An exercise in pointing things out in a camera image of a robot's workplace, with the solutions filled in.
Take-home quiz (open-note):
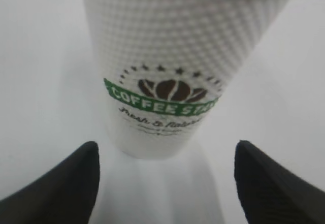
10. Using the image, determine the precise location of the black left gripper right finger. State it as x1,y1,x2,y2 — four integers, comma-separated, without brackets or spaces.
234,141,324,223

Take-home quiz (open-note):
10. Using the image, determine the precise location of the white paper cup green logo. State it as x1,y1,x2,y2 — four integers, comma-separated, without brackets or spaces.
84,0,288,159

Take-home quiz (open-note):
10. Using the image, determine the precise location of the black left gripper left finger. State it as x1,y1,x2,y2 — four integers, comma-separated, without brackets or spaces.
1,141,100,223

